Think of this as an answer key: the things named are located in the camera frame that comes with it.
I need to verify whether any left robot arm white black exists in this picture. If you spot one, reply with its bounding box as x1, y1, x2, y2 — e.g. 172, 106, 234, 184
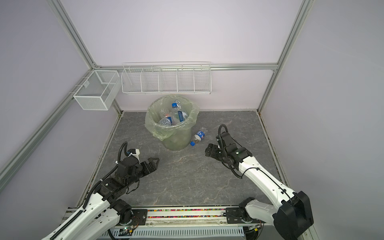
44, 155, 160, 240

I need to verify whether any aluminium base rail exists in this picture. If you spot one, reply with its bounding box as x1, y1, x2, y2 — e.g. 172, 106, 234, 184
96, 206, 272, 240

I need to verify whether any water bottle blue label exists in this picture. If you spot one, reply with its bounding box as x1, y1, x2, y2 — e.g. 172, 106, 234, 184
158, 118, 173, 127
161, 108, 172, 118

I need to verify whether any white wire shelf basket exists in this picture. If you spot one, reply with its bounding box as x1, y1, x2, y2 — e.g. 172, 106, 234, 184
121, 62, 212, 95

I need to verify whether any blue cap bottle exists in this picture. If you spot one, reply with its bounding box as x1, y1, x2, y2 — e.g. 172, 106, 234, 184
171, 102, 188, 125

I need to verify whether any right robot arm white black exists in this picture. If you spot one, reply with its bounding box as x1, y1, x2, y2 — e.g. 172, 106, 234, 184
206, 132, 314, 240

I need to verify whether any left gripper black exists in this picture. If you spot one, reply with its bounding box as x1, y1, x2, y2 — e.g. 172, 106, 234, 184
125, 157, 160, 188

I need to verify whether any mesh bin with green bag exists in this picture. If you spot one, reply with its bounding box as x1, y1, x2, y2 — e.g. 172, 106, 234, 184
145, 95, 200, 151

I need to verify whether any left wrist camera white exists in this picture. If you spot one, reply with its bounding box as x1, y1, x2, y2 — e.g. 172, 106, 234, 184
125, 149, 140, 161

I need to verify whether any white mesh box basket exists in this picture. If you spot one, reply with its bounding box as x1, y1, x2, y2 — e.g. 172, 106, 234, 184
74, 70, 122, 111

